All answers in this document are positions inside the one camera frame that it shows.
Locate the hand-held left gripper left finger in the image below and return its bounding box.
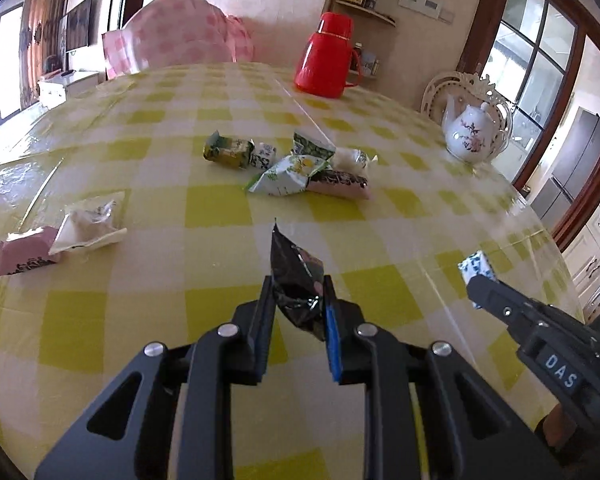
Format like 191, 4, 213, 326
34, 275, 281, 480

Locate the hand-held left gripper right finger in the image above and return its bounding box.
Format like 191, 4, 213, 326
322, 275, 563, 480

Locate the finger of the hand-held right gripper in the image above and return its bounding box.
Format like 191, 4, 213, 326
467, 276, 531, 332

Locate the blue white patterned candy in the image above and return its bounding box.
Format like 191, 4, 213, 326
457, 250, 498, 311

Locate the black snack packet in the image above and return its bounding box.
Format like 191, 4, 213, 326
271, 219, 331, 343

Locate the small white green snack packet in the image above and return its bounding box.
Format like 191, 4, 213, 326
250, 142, 279, 171

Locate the green pea snack packet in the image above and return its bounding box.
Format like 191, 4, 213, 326
292, 130, 337, 161

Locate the person's right hand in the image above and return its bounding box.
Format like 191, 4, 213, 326
532, 402, 581, 466

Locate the yellow checked tablecloth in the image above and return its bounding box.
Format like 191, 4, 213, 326
0, 62, 581, 480

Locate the pink snack packet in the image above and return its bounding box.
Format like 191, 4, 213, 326
305, 170, 372, 202
0, 226, 63, 279

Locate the grey refrigerator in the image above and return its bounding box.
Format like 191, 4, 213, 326
530, 107, 600, 221

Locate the light green snack packet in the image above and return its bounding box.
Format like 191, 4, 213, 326
244, 155, 332, 196

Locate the white floral teapot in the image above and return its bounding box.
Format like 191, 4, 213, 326
441, 95, 511, 163

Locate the white round snack packet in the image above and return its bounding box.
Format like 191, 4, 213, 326
330, 147, 379, 177

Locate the dark green snack packet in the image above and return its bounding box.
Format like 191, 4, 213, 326
202, 130, 257, 171

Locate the beige snack packet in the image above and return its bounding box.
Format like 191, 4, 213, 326
48, 191, 129, 256

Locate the red thermos jug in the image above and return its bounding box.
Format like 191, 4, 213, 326
294, 11, 365, 100

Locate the brown framed glass door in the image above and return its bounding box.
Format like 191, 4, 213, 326
460, 0, 600, 251

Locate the white tv cabinet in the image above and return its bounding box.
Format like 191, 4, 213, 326
37, 71, 101, 108

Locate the wooden corner shelf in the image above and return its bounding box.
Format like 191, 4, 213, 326
332, 0, 398, 81

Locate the pink checked cloth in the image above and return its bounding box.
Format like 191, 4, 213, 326
102, 0, 255, 81

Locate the flat screen television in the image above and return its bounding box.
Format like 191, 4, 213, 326
65, 0, 93, 53

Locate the brown curtain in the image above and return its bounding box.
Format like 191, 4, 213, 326
22, 0, 68, 108

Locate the wall switch panel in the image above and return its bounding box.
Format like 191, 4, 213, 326
399, 0, 455, 23

